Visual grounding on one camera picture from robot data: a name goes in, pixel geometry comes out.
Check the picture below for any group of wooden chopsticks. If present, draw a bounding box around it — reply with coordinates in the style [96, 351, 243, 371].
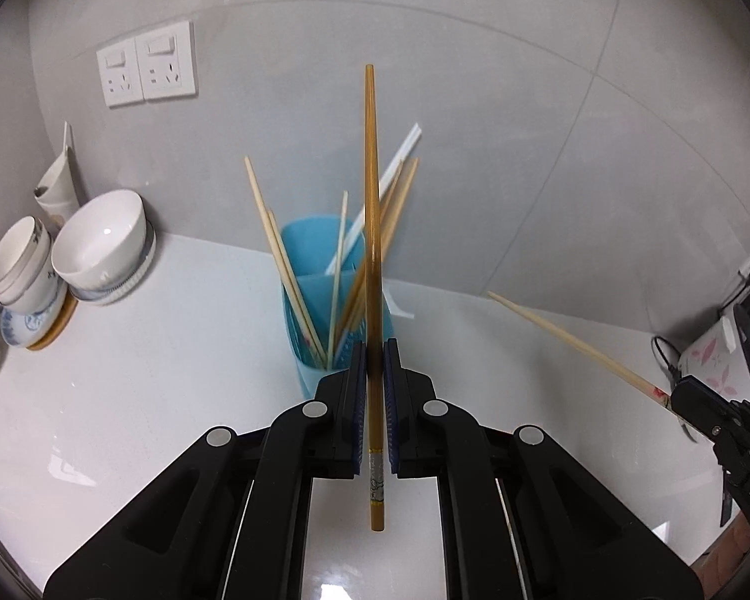
[243, 123, 425, 370]

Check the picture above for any wooden coaster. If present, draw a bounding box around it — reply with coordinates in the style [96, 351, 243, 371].
[27, 293, 80, 353]

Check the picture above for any blue plastic utensil holder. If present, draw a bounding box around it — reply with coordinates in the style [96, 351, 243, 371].
[279, 215, 394, 401]

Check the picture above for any pale chopstick with red marks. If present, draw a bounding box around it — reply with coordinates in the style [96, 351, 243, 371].
[486, 290, 677, 415]

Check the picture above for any white wall switch socket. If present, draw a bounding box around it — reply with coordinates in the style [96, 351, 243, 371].
[135, 19, 199, 102]
[96, 36, 145, 109]

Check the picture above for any blue and white bowl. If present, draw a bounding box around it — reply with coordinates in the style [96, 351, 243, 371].
[0, 287, 70, 349]

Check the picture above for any white ribbed dish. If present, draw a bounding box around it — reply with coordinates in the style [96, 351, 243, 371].
[68, 218, 158, 308]

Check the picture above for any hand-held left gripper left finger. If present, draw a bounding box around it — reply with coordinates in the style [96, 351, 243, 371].
[42, 337, 370, 600]

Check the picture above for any plain white bowl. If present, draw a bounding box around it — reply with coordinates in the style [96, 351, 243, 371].
[50, 190, 149, 292]

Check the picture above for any white flowered rice cooker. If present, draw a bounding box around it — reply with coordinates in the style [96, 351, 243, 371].
[677, 317, 740, 400]

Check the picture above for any black power cable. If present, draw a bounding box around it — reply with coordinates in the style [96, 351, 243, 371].
[652, 335, 684, 384]

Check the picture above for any brown chopstick with silver band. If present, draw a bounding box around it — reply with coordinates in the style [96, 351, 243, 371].
[363, 63, 389, 534]

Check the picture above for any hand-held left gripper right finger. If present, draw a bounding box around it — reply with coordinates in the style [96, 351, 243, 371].
[381, 337, 705, 600]

